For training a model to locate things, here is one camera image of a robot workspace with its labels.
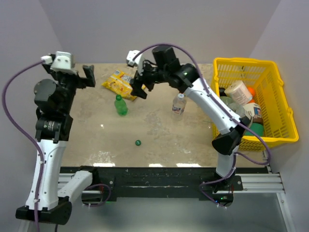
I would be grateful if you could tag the small labelled clear bottle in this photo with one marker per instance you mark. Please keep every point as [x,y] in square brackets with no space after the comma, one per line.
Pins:
[178,107]

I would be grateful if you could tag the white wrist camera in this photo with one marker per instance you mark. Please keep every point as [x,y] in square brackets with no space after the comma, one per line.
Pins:
[59,62]
[135,59]

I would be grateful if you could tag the orange ball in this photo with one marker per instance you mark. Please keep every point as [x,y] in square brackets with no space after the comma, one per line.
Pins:
[252,91]

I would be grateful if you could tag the yellow snack bag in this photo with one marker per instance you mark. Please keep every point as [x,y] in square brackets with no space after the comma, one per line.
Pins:
[119,83]

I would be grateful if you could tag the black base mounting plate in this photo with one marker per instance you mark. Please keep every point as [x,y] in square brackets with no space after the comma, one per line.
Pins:
[111,183]

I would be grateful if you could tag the yellow plastic basket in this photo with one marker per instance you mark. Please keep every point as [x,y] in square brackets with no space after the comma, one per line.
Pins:
[264,77]

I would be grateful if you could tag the crumpled clear plastic bottle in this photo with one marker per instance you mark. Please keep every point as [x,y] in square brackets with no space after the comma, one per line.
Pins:
[230,103]

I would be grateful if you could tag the small white bottle cap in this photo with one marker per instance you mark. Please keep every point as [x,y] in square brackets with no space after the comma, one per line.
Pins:
[180,96]

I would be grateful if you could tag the orange white carton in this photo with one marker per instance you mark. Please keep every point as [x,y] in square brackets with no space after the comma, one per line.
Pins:
[254,111]

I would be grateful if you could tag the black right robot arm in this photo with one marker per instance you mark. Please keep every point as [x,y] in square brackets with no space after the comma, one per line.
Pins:
[187,79]

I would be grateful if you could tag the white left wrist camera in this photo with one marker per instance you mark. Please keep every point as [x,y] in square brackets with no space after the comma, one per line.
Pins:
[59,62]

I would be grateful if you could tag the green bottle cap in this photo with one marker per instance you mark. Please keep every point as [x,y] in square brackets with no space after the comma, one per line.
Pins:
[138,142]

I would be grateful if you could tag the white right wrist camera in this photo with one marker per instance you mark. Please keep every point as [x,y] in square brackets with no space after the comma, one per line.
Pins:
[135,59]

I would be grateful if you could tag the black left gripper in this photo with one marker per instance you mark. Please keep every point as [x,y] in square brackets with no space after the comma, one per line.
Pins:
[81,80]

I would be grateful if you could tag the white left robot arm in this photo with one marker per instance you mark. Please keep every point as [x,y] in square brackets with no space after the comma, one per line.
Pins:
[47,203]

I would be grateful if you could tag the green plastic bottle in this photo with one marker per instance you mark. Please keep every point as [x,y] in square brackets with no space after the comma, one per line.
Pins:
[120,105]

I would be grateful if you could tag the green can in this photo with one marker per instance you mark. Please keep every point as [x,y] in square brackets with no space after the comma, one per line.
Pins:
[256,128]

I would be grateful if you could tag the grey tape roll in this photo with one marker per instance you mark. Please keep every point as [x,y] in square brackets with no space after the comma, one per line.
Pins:
[244,115]

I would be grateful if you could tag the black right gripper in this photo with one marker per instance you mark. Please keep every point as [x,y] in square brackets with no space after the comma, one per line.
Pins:
[137,89]

